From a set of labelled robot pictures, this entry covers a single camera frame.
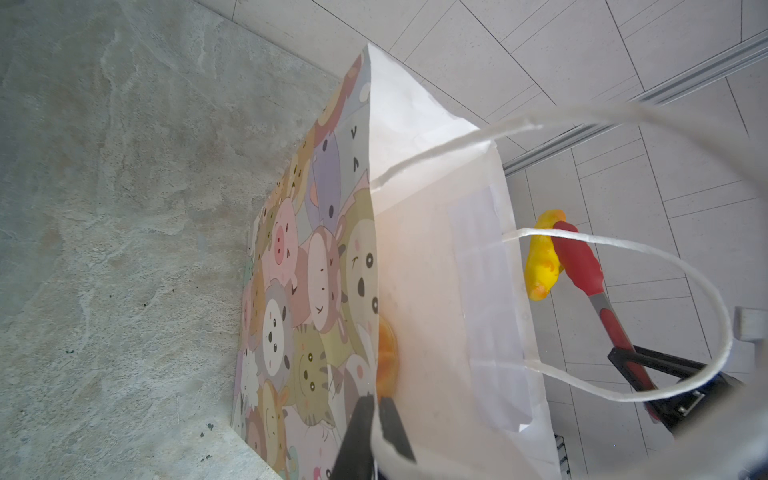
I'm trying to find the red steel kitchen tongs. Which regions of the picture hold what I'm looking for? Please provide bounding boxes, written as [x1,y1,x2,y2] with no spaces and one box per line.
[551,221,656,391]

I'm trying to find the yellow orange cone bread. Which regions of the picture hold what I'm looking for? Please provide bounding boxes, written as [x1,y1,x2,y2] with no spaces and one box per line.
[524,235,563,301]

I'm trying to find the aluminium right corner profile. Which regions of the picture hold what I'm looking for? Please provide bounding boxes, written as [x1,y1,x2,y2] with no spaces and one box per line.
[503,30,767,177]

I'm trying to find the white cartoon animal paper bag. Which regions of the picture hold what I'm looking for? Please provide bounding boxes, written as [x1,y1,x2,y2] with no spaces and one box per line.
[230,43,768,480]

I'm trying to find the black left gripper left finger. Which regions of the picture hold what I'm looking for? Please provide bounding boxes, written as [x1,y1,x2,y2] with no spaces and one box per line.
[330,395,376,480]

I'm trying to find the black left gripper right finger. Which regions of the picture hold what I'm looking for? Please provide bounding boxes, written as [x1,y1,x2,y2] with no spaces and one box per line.
[379,397,416,462]

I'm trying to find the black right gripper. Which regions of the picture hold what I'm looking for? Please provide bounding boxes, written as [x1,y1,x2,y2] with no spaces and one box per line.
[607,344,742,434]

